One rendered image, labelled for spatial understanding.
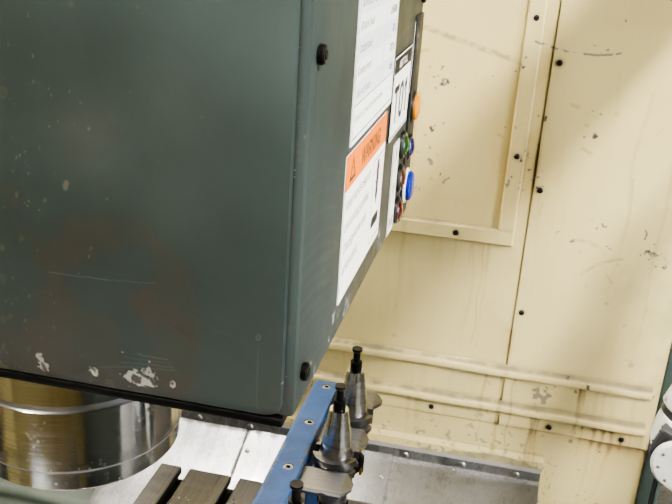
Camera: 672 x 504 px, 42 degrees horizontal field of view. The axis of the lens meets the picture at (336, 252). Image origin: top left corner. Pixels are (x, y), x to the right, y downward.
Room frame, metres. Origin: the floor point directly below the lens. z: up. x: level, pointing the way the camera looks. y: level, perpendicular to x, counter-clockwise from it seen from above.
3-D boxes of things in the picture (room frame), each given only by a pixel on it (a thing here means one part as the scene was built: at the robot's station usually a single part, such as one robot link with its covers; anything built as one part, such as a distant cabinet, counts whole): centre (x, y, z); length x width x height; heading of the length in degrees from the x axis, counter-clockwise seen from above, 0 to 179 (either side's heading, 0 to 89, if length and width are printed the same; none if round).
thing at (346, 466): (0.99, -0.02, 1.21); 0.06 x 0.06 x 0.03
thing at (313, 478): (0.94, -0.01, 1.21); 0.07 x 0.05 x 0.01; 79
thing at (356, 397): (1.10, -0.04, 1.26); 0.04 x 0.04 x 0.07
